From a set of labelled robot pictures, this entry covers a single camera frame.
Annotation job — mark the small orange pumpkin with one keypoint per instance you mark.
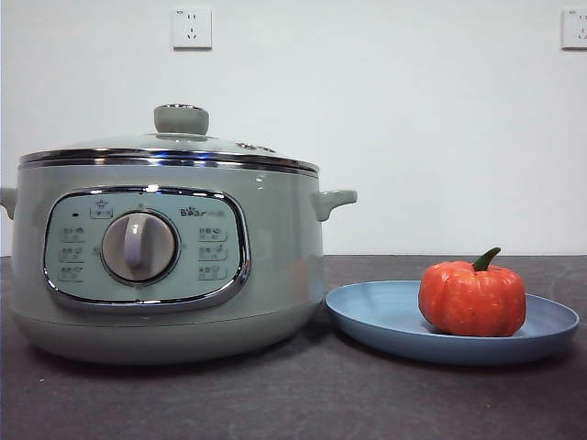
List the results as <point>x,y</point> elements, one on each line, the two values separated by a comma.
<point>472,298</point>

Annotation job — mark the pale green electric steamer pot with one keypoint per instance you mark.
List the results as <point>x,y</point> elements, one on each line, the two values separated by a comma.
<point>275,256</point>

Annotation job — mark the white wall socket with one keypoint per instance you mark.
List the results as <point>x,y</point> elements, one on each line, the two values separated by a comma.
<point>192,27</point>
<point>575,27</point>

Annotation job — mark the blue plate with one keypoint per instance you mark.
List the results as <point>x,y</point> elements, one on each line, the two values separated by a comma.
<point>376,316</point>

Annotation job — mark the glass lid with green knob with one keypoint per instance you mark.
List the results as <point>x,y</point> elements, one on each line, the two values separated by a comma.
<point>183,142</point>

